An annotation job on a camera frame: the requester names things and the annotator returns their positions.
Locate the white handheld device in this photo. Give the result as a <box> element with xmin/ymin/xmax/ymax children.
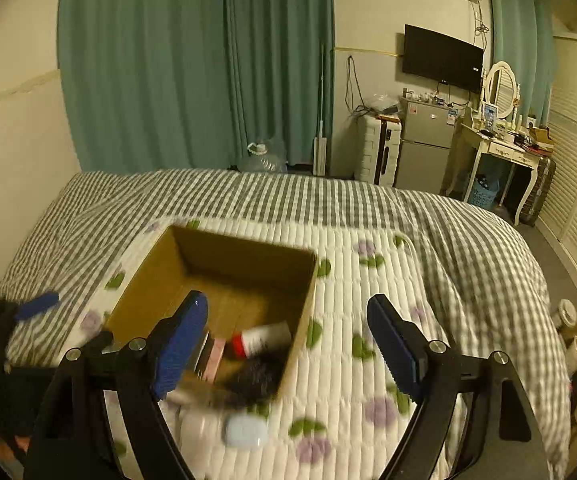
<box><xmin>165</xmin><ymin>379</ymin><xmax>238</xmax><ymax>442</ymax></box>

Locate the light blue earbuds case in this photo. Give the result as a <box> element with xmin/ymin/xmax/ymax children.
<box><xmin>222</xmin><ymin>413</ymin><xmax>268</xmax><ymax>450</ymax></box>

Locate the white bottle red cap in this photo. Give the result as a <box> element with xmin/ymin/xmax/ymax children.
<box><xmin>230</xmin><ymin>322</ymin><xmax>293</xmax><ymax>360</ymax></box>

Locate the pink item in box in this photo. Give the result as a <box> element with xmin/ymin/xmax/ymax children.
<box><xmin>186</xmin><ymin>330</ymin><xmax>226</xmax><ymax>384</ymax></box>

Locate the grey checkered bedspread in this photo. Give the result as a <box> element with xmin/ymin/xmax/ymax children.
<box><xmin>0</xmin><ymin>170</ymin><xmax>570</xmax><ymax>479</ymax></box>

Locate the white quilted floral mat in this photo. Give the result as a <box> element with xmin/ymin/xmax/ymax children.
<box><xmin>66</xmin><ymin>217</ymin><xmax>445</xmax><ymax>479</ymax></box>

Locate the open cardboard box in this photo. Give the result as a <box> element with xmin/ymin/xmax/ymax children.
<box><xmin>106</xmin><ymin>226</ymin><xmax>317</xmax><ymax>399</ymax></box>

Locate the blue plastic basket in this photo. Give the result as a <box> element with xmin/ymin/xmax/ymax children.
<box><xmin>467</xmin><ymin>174</ymin><xmax>500</xmax><ymax>210</ymax></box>

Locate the green curtain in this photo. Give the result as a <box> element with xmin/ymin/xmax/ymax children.
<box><xmin>57</xmin><ymin>0</ymin><xmax>334</xmax><ymax>174</ymax></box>
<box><xmin>490</xmin><ymin>0</ymin><xmax>556</xmax><ymax>126</ymax></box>

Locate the clear water jug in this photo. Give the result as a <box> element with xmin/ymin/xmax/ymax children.
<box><xmin>238</xmin><ymin>139</ymin><xmax>287</xmax><ymax>174</ymax></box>

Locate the white dressing table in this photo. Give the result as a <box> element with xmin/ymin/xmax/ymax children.
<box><xmin>443</xmin><ymin>122</ymin><xmax>542</xmax><ymax>226</ymax></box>

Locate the small silver refrigerator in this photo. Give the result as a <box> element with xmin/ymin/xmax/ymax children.
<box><xmin>395</xmin><ymin>99</ymin><xmax>456</xmax><ymax>194</ymax></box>

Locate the white suitcase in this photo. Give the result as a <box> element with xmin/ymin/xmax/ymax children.
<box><xmin>353</xmin><ymin>114</ymin><xmax>402</xmax><ymax>188</ymax></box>

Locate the oval white mirror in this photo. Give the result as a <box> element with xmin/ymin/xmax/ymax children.
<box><xmin>482</xmin><ymin>61</ymin><xmax>520</xmax><ymax>120</ymax></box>

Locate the green right curtain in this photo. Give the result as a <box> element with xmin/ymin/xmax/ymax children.
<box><xmin>490</xmin><ymin>0</ymin><xmax>556</xmax><ymax>126</ymax></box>

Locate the black wall television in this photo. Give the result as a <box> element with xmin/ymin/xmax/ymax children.
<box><xmin>402</xmin><ymin>24</ymin><xmax>483</xmax><ymax>93</ymax></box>

